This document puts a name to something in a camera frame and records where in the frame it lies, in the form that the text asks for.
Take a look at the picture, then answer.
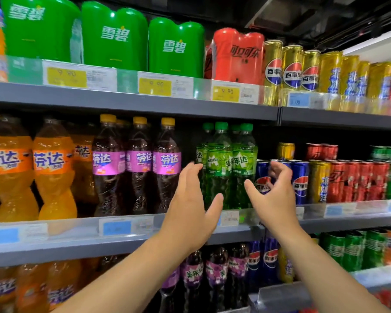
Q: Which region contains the person's right hand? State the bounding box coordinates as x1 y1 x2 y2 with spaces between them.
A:
244 160 301 242

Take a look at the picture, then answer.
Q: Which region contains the person's left hand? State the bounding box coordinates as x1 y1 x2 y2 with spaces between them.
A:
159 161 224 258

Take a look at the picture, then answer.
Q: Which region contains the row of purple label bottles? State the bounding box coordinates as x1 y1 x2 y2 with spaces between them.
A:
158 243 250 313

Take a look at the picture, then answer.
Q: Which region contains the row of green-capped lime bottles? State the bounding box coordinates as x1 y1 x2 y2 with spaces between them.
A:
195 122 259 209

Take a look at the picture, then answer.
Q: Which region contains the orange soda bottle dark cap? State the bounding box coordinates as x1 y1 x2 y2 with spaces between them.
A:
0 114 40 223
72 123 99 203
33 116 79 220

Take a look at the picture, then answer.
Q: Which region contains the grey store shelving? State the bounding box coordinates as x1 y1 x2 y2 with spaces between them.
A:
0 55 391 313

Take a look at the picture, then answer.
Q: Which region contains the small red cola multipack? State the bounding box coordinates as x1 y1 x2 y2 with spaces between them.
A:
205 27 266 85

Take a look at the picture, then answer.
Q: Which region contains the person's left forearm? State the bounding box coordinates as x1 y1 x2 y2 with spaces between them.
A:
52 234 190 313

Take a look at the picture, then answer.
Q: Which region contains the row of shelf price tags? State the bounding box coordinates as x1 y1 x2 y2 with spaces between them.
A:
7 57 333 110
0 199 391 245

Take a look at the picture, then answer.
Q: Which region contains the row of blue red cans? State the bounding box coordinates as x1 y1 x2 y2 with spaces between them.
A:
254 142 391 206

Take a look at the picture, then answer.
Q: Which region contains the row of assorted drink cans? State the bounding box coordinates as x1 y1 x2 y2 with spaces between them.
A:
261 39 391 105

